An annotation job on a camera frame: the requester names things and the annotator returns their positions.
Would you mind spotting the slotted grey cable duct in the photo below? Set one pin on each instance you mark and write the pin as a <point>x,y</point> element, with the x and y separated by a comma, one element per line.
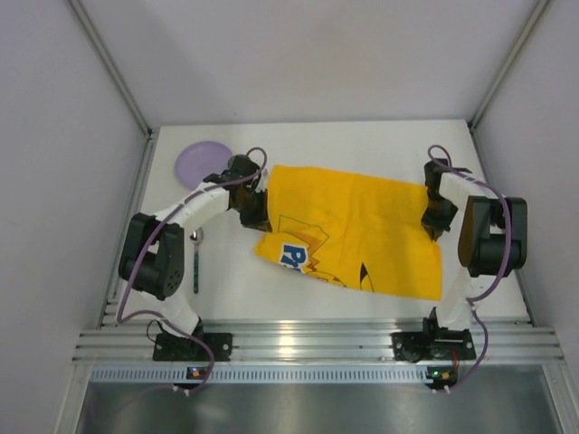
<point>274,374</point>

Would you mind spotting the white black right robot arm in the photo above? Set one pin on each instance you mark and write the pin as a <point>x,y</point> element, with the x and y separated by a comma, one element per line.
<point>492,240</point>

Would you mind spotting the yellow cartoon placemat cloth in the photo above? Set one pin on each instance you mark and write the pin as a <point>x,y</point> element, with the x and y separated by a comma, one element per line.
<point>354,231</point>

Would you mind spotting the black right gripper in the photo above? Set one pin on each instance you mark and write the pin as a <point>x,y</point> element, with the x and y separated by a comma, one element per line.
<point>436,220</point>

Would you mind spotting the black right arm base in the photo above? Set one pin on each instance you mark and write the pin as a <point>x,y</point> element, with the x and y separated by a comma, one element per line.
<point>433,343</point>

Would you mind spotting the aluminium rail frame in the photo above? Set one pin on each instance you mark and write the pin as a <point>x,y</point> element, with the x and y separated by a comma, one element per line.
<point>321,341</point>

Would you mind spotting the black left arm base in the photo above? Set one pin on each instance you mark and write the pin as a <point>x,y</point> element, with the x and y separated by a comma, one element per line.
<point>173,348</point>

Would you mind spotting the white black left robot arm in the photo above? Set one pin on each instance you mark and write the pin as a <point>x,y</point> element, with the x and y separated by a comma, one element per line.
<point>155,250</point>

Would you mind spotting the spoon with green handle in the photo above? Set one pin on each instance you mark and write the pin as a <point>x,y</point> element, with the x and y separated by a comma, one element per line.
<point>197,238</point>

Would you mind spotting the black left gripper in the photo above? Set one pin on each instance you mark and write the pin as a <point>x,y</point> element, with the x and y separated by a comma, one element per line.
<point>255,213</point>

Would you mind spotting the purple plastic plate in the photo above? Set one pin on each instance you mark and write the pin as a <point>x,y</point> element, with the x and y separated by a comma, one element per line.
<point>199,160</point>

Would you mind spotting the stainless steel cup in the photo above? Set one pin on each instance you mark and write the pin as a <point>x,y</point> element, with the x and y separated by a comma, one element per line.
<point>240,163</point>

